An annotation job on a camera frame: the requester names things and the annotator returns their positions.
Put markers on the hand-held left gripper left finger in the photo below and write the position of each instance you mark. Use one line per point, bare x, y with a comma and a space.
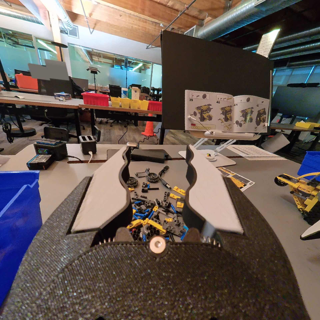
105, 195

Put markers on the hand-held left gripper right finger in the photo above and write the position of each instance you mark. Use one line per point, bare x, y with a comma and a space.
212, 197

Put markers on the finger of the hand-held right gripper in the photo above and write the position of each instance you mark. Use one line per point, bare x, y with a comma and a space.
313, 231

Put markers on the pile of toy building parts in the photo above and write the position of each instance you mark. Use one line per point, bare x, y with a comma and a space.
156, 225

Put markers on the yellow sticker sheet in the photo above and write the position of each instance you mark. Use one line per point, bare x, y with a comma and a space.
240, 181

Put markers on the white book stand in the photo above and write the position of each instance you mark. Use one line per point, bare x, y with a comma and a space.
225, 161

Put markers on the yellow toy vehicle model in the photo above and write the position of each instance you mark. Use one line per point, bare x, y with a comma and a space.
305, 190

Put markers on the black dual battery charger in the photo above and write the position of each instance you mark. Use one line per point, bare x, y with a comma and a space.
87, 146

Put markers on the black power adapter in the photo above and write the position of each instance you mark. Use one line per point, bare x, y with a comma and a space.
150, 156

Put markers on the small black device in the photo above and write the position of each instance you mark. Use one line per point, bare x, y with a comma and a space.
97, 133

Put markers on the printed paper sheet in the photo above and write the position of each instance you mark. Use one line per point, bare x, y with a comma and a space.
255, 151

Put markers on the blue plastic bin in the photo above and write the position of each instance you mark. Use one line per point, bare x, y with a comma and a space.
17, 225
311, 162

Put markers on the black battery charging case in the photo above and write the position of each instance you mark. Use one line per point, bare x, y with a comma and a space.
55, 136

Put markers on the orange traffic cone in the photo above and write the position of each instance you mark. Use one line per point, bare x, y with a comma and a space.
149, 128

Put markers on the leaning white board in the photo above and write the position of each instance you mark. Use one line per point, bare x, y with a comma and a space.
275, 142

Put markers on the open instruction booklet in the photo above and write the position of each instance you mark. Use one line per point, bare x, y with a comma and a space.
225, 112

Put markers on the wooden edged desk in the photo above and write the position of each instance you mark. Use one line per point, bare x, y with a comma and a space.
120, 110

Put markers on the yellow plastic bin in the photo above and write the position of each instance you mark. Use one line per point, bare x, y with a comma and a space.
134, 104
116, 102
125, 103
144, 105

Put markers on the large red plastic bin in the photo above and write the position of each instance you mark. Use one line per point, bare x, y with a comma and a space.
95, 100

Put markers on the dark background desk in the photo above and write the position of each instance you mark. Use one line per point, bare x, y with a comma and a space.
282, 127

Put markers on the small red plastic bin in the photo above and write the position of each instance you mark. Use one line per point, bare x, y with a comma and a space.
155, 106

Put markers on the black round stand base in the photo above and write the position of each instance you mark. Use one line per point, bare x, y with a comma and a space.
25, 131

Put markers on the black office chair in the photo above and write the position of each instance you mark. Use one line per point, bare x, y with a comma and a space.
115, 90

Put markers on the white cardboard box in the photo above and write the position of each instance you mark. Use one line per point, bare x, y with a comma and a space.
135, 93

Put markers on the flat yellow bin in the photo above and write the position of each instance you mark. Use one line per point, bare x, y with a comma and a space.
306, 125

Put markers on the small blue box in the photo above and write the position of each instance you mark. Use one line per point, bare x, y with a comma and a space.
62, 95

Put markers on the black dumbbell rack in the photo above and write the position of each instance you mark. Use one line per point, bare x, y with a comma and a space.
155, 93

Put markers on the grey topped desk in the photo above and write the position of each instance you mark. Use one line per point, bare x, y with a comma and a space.
30, 100

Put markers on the black computer monitor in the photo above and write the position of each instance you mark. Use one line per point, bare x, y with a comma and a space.
295, 102

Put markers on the black light stand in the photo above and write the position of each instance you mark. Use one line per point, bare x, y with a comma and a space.
93, 69

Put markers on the black divider panel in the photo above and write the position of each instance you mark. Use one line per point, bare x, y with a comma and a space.
212, 65

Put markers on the orange storage bin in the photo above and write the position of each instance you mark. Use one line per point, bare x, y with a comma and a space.
26, 82

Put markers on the black floor lamp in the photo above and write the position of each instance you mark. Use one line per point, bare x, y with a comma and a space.
60, 45

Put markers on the white paper sign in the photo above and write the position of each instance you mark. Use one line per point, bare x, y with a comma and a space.
266, 45

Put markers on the white ceiling pipe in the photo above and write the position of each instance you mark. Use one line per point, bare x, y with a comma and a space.
57, 12

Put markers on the black camera battery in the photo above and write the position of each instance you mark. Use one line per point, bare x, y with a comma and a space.
40, 162

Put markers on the wall air vent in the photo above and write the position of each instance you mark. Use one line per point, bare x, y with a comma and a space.
73, 32

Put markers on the silver ventilation duct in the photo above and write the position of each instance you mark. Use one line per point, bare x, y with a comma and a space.
237, 17

